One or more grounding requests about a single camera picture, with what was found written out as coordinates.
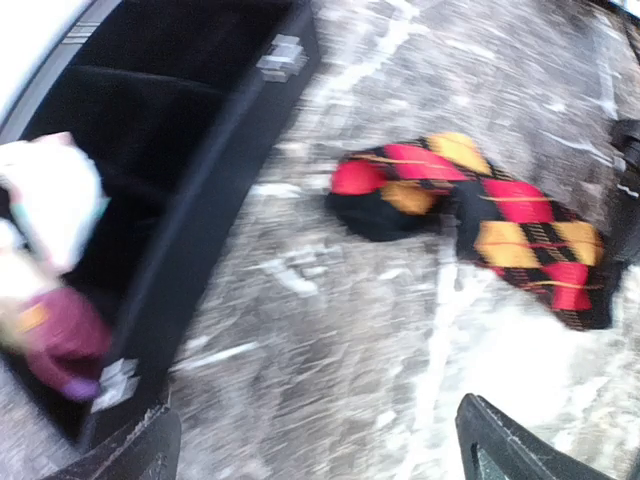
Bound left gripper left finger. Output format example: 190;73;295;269
46;405;181;480

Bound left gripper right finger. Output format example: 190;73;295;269
455;394;607;480

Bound black argyle sock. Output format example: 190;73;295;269
326;132;623;330

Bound pink patterned sock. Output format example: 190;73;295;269
1;132;109;275

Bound rolled pink sock in box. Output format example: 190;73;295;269
0;249;114;404

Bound black display box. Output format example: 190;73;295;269
1;1;320;452

